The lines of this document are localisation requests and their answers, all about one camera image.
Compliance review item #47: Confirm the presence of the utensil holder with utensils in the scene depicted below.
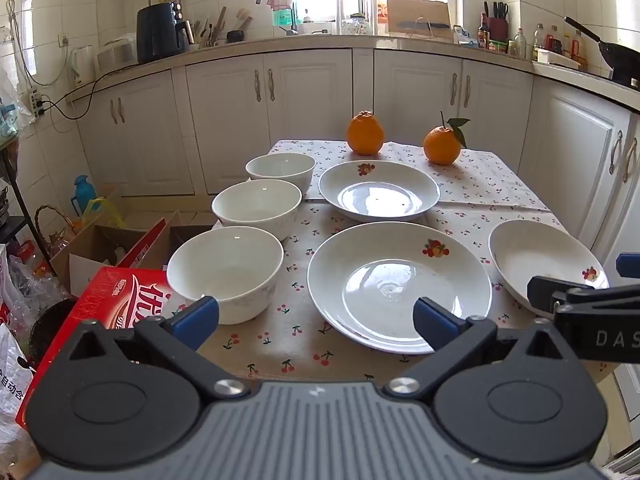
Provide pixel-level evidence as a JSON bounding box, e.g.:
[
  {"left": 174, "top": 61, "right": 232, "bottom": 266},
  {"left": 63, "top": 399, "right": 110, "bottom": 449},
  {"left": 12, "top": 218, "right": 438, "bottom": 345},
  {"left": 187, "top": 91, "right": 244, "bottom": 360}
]
[{"left": 195, "top": 6, "right": 254, "bottom": 47}]

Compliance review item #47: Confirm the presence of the white printed plastic bag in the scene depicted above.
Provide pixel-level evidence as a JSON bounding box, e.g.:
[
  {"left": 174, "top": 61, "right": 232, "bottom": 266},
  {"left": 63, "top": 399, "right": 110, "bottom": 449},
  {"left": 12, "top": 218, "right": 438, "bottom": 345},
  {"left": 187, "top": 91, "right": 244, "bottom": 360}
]
[{"left": 0, "top": 325, "right": 39, "bottom": 462}]

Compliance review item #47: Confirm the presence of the white ceramic bowl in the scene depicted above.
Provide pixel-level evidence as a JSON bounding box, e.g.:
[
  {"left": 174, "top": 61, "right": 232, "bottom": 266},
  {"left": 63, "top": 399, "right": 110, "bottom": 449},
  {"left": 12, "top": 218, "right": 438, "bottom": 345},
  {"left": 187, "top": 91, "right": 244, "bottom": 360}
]
[
  {"left": 166, "top": 225, "right": 285, "bottom": 325},
  {"left": 211, "top": 178, "right": 304, "bottom": 242},
  {"left": 245, "top": 152, "right": 317, "bottom": 196}
]

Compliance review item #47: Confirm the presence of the red carton box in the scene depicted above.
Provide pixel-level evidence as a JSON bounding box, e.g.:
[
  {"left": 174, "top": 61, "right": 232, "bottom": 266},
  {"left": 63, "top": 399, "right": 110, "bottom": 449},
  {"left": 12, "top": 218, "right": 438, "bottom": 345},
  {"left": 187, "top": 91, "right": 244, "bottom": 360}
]
[{"left": 15, "top": 266, "right": 202, "bottom": 431}]

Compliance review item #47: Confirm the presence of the black wok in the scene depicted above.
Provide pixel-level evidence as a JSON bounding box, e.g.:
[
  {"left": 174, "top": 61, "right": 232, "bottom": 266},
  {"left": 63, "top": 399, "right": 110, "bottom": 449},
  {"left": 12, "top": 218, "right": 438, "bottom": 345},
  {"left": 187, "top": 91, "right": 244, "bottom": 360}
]
[{"left": 564, "top": 16, "right": 640, "bottom": 92}]

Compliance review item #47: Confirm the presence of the white fruit-print plate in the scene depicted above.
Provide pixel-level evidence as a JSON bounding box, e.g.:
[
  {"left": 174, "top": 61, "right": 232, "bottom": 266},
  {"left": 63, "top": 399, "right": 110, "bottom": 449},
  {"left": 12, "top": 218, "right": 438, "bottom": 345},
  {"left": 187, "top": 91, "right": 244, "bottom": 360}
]
[
  {"left": 318, "top": 160, "right": 441, "bottom": 223},
  {"left": 488, "top": 219, "right": 611, "bottom": 319},
  {"left": 306, "top": 221, "right": 494, "bottom": 356}
]

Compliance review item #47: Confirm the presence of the clear plastic bag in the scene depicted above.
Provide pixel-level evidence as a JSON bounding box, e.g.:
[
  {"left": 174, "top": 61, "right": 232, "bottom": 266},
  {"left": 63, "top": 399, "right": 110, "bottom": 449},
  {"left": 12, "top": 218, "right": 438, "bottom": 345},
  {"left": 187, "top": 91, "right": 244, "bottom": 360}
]
[{"left": 0, "top": 67, "right": 36, "bottom": 137}]

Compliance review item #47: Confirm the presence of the red knife block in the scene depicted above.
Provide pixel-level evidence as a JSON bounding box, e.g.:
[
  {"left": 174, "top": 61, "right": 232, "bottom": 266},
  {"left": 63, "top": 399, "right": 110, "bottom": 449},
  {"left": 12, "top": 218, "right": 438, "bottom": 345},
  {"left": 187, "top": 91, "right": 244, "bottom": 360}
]
[{"left": 484, "top": 1, "right": 510, "bottom": 44}]

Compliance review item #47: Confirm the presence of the beige cherry-print cloth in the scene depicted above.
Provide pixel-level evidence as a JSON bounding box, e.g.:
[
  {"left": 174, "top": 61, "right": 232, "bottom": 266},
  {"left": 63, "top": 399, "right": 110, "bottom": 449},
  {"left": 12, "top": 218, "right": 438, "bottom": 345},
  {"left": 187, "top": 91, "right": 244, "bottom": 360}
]
[{"left": 197, "top": 200, "right": 610, "bottom": 387}]

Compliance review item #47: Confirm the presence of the black round basket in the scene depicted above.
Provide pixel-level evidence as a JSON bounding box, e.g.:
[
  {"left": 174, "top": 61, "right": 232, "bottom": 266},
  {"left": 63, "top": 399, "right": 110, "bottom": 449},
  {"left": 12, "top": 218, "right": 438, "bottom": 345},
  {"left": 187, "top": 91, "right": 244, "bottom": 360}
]
[{"left": 28, "top": 297, "right": 79, "bottom": 367}]

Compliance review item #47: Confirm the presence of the white cherry-print cloth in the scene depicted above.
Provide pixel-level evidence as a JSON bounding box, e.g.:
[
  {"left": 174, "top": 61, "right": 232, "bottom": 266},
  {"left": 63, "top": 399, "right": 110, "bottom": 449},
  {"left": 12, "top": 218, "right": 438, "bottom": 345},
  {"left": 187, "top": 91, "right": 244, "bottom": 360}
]
[{"left": 267, "top": 139, "right": 552, "bottom": 212}]

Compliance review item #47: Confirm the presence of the metal sink faucet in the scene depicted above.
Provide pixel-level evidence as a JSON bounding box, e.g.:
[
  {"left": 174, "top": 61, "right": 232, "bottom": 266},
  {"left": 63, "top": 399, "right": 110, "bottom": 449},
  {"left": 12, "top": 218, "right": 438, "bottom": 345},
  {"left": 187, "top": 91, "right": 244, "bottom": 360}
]
[{"left": 256, "top": 0, "right": 302, "bottom": 36}]

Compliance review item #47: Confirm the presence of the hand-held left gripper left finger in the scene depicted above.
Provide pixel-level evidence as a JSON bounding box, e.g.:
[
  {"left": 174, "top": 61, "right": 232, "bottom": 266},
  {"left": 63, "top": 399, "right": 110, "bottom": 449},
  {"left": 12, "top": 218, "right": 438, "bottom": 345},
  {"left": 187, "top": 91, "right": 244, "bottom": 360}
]
[{"left": 67, "top": 296, "right": 252, "bottom": 404}]

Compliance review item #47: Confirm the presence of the wicker basket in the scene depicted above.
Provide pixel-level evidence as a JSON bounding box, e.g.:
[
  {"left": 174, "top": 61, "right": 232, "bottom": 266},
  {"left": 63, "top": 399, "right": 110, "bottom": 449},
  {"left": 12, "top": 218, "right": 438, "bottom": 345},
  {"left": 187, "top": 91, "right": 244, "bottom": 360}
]
[{"left": 32, "top": 204, "right": 76, "bottom": 262}]

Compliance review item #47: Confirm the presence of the metal wire stand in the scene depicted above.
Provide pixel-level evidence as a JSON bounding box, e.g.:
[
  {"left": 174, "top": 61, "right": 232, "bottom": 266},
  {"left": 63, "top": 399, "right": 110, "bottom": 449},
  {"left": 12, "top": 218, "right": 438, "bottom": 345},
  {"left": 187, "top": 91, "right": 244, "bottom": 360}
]
[{"left": 411, "top": 17, "right": 444, "bottom": 39}]

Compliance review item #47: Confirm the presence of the stone kitchen countertop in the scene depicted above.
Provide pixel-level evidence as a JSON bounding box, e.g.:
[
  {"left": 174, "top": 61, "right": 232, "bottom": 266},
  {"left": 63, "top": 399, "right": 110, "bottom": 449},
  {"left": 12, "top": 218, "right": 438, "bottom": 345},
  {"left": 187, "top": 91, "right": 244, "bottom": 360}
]
[{"left": 67, "top": 32, "right": 640, "bottom": 117}]

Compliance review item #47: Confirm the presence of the blue thermos jug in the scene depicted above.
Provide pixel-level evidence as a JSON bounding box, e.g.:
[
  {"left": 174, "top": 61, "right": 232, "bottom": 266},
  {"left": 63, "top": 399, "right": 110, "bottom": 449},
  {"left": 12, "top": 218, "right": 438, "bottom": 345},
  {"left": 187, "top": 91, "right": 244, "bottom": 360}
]
[{"left": 72, "top": 175, "right": 94, "bottom": 216}]

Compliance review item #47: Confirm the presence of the black power cable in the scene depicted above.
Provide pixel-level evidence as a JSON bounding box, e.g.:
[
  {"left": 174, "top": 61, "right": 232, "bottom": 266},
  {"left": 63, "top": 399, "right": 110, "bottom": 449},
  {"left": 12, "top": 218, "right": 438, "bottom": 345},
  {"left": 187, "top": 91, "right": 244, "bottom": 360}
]
[{"left": 39, "top": 62, "right": 138, "bottom": 121}]

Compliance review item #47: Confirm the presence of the white plastic tray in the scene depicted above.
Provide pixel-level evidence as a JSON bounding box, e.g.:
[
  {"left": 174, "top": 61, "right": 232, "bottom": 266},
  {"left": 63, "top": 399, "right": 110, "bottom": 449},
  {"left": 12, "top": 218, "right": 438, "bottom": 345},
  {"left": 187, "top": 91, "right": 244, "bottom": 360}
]
[{"left": 532, "top": 50, "right": 584, "bottom": 69}]

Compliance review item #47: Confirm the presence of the white countertop appliance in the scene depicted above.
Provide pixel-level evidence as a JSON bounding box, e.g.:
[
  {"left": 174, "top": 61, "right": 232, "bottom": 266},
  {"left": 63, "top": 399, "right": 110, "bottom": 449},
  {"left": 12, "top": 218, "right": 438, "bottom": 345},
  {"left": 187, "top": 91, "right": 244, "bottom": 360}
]
[{"left": 95, "top": 35, "right": 139, "bottom": 74}]

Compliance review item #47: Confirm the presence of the yellow plastic bag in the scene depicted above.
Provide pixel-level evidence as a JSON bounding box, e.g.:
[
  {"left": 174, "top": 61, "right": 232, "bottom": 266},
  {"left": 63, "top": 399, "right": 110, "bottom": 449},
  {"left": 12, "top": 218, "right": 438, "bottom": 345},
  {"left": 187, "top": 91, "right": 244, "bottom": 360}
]
[{"left": 82, "top": 197, "right": 126, "bottom": 229}]

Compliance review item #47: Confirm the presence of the wooden cutting board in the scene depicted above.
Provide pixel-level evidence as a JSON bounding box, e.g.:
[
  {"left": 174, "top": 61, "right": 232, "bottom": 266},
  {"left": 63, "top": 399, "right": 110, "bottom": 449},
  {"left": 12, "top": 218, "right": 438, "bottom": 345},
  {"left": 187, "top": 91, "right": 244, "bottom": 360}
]
[{"left": 386, "top": 0, "right": 451, "bottom": 39}]

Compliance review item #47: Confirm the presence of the white electric kettle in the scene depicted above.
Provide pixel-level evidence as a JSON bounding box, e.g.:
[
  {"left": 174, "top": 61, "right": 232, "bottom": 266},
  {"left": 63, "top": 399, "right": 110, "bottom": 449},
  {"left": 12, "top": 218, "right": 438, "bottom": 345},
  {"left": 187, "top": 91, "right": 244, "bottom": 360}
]
[{"left": 70, "top": 45, "right": 97, "bottom": 86}]

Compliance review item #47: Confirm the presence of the black metal rack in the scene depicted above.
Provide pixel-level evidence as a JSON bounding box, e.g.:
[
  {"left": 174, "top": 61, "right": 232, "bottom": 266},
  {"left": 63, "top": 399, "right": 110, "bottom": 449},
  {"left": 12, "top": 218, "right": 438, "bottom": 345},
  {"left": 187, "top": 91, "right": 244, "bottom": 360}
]
[{"left": 0, "top": 135, "right": 52, "bottom": 272}]

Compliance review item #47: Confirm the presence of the green dish soap bottle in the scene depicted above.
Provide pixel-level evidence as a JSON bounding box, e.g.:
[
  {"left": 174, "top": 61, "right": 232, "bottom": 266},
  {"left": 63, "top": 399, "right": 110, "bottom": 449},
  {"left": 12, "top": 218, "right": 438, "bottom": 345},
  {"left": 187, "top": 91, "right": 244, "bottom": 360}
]
[{"left": 272, "top": 3, "right": 299, "bottom": 29}]

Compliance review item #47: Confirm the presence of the dark blue air fryer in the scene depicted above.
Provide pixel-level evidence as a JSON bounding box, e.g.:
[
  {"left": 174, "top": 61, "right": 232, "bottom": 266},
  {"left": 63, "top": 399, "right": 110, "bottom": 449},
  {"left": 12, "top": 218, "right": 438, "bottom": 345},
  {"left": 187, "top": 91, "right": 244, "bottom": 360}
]
[{"left": 136, "top": 2, "right": 192, "bottom": 65}]

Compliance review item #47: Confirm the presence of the open cardboard box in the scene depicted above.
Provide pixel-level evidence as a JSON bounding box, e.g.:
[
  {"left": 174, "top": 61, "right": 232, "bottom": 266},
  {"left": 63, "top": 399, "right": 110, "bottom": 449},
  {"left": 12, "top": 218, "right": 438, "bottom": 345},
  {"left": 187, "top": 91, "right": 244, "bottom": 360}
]
[{"left": 50, "top": 210, "right": 182, "bottom": 297}]

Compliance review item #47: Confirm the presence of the glass jar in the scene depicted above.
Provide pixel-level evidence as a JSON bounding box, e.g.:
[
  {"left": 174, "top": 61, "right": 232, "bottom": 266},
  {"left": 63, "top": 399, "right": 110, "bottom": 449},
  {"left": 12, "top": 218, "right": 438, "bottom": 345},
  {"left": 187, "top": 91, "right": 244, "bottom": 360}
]
[{"left": 341, "top": 12, "right": 374, "bottom": 36}]

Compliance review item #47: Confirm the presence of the orange with green leaf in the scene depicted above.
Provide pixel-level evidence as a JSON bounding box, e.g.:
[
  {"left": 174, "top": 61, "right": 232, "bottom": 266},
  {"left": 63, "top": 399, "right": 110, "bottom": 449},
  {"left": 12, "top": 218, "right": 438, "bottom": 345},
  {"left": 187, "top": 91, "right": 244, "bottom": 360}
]
[{"left": 422, "top": 111, "right": 472, "bottom": 166}]

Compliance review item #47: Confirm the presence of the knobby orange without leaf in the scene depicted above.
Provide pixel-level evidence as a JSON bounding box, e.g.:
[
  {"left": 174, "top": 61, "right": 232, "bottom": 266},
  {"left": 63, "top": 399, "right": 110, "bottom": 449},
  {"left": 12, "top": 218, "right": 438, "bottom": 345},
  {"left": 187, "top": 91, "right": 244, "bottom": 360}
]
[{"left": 346, "top": 109, "right": 385, "bottom": 156}]

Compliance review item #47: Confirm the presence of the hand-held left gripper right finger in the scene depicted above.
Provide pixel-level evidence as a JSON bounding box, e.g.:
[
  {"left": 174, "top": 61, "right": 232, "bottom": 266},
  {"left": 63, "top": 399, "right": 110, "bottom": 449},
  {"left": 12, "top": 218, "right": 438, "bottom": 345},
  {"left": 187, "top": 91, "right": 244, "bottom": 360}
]
[{"left": 383, "top": 297, "right": 582, "bottom": 403}]

